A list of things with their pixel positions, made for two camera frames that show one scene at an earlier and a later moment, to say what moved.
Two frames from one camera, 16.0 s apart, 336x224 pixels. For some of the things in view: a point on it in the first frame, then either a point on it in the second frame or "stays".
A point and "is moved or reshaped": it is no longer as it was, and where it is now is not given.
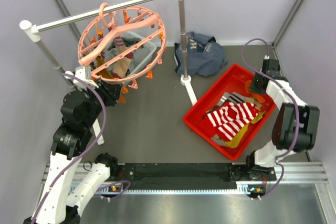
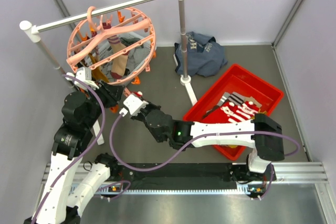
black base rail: [190, 176] stays
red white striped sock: [236, 112] to [138, 94]
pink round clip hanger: [122, 44] is moved or reshaped
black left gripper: [112, 92] stays
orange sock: [258, 97] to [114, 109]
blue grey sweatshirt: [205, 56] stays
